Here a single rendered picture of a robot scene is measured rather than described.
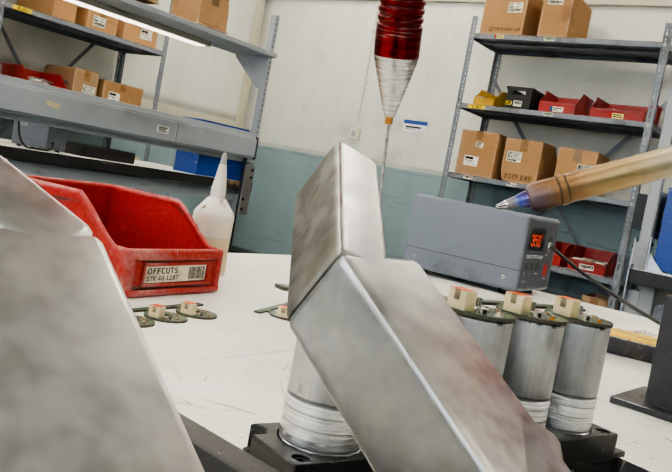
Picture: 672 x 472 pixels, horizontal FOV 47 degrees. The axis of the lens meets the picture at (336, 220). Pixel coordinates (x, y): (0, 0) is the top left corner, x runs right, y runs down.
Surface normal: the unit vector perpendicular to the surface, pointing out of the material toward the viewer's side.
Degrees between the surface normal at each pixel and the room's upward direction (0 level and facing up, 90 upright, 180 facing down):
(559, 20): 90
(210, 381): 0
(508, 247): 90
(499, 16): 90
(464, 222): 90
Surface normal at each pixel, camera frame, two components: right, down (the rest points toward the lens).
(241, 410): 0.18, -0.98
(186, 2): -0.62, -0.08
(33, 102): 0.80, 0.18
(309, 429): -0.35, -0.01
